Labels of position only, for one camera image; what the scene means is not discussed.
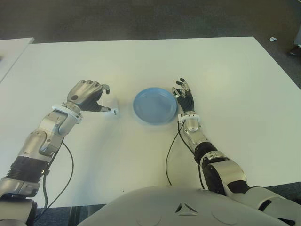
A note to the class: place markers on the white side table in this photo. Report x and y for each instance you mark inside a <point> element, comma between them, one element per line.
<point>11,54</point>

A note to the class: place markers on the small white floor object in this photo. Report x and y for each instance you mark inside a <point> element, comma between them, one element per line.
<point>272,39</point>

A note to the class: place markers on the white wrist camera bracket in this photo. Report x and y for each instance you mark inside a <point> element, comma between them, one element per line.
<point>190,117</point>
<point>67,110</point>

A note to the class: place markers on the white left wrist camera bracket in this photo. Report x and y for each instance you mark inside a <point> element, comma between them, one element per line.
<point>67,110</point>

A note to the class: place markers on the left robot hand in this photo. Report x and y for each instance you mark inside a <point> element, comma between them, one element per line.
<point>82,93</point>

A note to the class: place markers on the blue plate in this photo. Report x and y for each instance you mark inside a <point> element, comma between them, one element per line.
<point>155,106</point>

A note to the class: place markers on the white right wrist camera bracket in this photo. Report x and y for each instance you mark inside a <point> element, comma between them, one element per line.
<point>190,117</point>

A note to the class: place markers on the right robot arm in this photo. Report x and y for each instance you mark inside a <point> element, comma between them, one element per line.
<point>225,169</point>

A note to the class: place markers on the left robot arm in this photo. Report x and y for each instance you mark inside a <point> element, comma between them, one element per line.
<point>35,150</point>

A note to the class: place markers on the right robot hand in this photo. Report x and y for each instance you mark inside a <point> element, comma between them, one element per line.
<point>187,101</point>

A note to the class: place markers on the grey robot torso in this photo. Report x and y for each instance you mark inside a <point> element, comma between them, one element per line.
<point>183,207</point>

